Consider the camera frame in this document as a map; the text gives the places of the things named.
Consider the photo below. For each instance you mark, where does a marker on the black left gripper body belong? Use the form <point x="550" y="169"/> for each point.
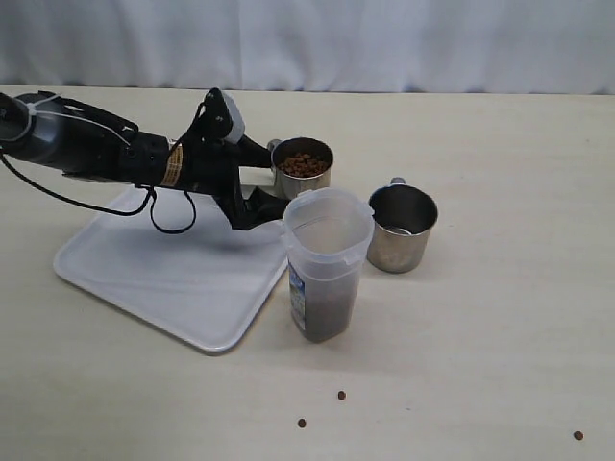
<point x="202" y="160"/>

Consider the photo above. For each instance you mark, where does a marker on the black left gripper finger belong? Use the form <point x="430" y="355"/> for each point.
<point x="252" y="154"/>
<point x="259" y="208"/>

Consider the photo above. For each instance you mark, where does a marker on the steel mug with kibble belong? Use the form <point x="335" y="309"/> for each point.
<point x="404" y="216"/>
<point x="299" y="164"/>

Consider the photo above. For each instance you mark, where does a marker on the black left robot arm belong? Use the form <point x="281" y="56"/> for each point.
<point x="87" y="143"/>

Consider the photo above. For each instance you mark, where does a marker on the translucent plastic jug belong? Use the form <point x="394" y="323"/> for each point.
<point x="326" y="234"/>

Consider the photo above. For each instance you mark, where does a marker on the white plastic tray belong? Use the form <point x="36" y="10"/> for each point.
<point x="180" y="268"/>

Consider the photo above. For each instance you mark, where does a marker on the white backdrop curtain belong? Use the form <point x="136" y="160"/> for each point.
<point x="358" y="46"/>

